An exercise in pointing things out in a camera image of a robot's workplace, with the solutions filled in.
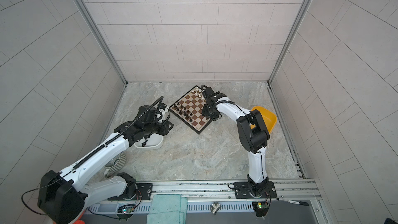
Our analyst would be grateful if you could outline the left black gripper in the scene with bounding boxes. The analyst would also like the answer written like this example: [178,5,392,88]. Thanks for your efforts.
[143,119,177,136]

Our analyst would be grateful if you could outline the white plastic tray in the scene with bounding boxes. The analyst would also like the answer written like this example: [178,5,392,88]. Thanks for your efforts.
[134,110,172,150]

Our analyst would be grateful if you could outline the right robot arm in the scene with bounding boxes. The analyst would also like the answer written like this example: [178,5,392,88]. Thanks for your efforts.
[201,85,277,199]

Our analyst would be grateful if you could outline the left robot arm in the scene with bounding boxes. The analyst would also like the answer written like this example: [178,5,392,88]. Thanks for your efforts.
[37,97,173,224]

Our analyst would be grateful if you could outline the folding chess board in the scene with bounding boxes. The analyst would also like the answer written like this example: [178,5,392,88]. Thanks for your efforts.
[170,86,212,134]

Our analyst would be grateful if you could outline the striped grey cup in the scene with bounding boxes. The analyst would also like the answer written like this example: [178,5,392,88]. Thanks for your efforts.
[104,152,127,177]

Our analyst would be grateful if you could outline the yellow plastic bowl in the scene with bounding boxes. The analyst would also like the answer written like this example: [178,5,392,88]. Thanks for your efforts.
[252,106,277,134]

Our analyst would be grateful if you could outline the green cloth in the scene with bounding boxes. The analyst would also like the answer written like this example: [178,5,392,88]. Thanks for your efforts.
[147,195,188,224]

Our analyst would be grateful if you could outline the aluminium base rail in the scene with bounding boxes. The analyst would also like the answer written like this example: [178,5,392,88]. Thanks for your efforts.
[149,178,322,202]

